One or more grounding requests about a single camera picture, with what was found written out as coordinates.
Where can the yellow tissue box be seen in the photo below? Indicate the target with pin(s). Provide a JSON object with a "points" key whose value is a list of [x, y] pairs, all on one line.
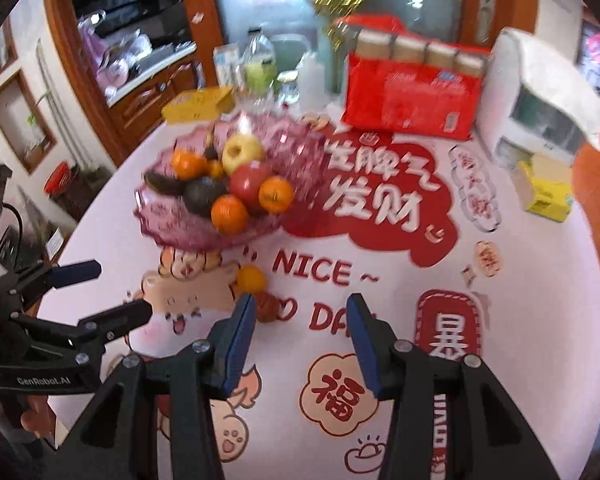
{"points": [[542, 190]]}

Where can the white countertop appliance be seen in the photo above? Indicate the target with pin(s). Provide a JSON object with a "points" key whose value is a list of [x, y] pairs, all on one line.
{"points": [[535, 125]]}

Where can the glass vase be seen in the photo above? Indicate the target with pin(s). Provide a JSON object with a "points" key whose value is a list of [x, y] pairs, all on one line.
{"points": [[337, 67]]}

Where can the yellow flat box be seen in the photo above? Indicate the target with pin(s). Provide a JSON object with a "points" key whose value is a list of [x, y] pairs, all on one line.
{"points": [[197, 105]]}

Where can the brown wrinkled fruit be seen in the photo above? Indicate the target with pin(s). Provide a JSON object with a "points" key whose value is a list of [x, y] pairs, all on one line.
{"points": [[269, 307]]}

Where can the grey-green bin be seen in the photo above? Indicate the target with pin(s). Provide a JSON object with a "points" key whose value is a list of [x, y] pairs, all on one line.
{"points": [[287, 52]]}

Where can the clear plastic bottle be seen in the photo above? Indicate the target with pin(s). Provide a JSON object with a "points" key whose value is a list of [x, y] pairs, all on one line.
{"points": [[259, 67]]}

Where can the pink glass fruit bowl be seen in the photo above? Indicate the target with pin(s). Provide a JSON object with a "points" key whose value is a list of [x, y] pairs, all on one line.
{"points": [[290, 145]]}

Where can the red apple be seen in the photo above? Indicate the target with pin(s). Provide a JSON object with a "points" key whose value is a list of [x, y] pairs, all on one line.
{"points": [[247, 182]]}

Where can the white carton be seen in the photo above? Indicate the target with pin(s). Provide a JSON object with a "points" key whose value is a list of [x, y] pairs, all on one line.
{"points": [[227, 67]]}

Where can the red tissue pack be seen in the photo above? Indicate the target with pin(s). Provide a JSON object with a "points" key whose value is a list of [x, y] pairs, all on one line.
{"points": [[410, 95]]}

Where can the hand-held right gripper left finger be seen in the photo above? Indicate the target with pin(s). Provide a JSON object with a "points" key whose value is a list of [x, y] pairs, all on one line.
{"points": [[237, 345]]}

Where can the orange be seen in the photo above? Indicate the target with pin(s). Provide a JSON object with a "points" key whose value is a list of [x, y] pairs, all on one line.
{"points": [[228, 214], [250, 279], [276, 194], [187, 165]]}

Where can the glass jar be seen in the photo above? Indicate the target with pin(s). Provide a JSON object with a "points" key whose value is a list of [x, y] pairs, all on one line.
{"points": [[288, 89]]}

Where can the white translucent container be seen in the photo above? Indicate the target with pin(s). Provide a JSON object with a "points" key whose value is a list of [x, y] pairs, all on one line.
{"points": [[312, 75]]}

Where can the person's left hand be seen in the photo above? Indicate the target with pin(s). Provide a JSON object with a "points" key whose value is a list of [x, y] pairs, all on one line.
{"points": [[35, 412]]}

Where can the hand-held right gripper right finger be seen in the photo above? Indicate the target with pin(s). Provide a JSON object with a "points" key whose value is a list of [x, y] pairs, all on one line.
{"points": [[365, 345]]}

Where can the wooden cabinet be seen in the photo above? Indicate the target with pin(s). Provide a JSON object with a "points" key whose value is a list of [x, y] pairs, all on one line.
{"points": [[145, 105]]}

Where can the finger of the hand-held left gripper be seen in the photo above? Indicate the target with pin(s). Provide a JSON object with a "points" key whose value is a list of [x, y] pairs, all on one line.
{"points": [[130, 312], [75, 272]]}

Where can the pink plastic bag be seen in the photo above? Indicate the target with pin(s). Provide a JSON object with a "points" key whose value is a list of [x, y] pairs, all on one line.
{"points": [[100, 55]]}

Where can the yellow apple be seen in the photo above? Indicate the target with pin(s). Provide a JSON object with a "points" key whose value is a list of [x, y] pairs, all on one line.
{"points": [[242, 152]]}

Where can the red plastic basin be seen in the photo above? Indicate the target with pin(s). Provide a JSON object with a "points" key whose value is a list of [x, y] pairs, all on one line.
{"points": [[62, 179]]}

